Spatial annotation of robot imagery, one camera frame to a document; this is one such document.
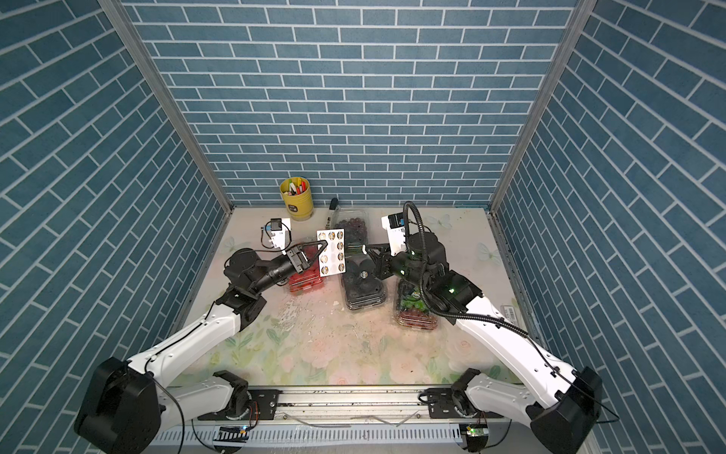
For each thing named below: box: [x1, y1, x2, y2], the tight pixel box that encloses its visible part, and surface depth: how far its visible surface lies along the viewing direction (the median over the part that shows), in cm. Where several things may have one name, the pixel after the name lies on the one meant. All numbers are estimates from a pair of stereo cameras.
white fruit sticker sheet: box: [316, 227, 346, 278], surface depth 74 cm
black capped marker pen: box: [325, 196, 340, 230], surface depth 118 cm
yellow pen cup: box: [279, 176, 314, 222], surface depth 111 cm
